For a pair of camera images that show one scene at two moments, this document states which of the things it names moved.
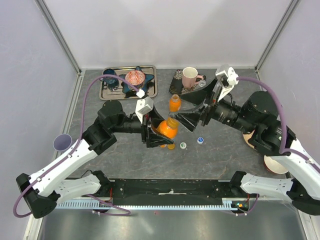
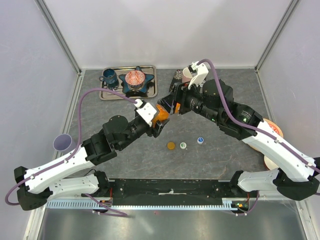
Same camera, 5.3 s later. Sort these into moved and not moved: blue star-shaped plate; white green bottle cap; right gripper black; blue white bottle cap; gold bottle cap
Moved: right gripper black
Not moved: blue white bottle cap; white green bottle cap; gold bottle cap; blue star-shaped plate
